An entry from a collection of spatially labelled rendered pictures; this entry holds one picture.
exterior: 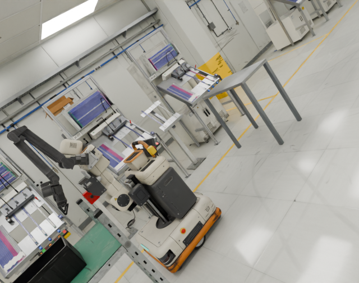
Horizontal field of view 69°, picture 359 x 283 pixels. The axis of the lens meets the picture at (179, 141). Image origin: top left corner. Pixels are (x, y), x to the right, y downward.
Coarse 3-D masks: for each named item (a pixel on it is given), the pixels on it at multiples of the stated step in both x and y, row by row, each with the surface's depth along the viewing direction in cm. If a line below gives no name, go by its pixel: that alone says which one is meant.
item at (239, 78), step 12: (264, 60) 271; (240, 72) 295; (252, 72) 262; (228, 84) 283; (240, 84) 257; (276, 84) 280; (204, 96) 317; (252, 96) 259; (252, 120) 346; (264, 120) 268; (300, 120) 290; (228, 132) 325; (276, 132) 271
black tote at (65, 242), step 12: (60, 240) 110; (48, 252) 108; (60, 252) 95; (72, 252) 97; (36, 264) 105; (48, 264) 93; (60, 264) 95; (72, 264) 97; (84, 264) 99; (24, 276) 103; (36, 276) 91; (48, 276) 93; (60, 276) 94; (72, 276) 96
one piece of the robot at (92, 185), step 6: (84, 174) 211; (84, 180) 210; (90, 180) 200; (96, 180) 202; (84, 186) 199; (90, 186) 199; (96, 186) 201; (102, 186) 203; (90, 192) 223; (96, 192) 201; (102, 192) 203
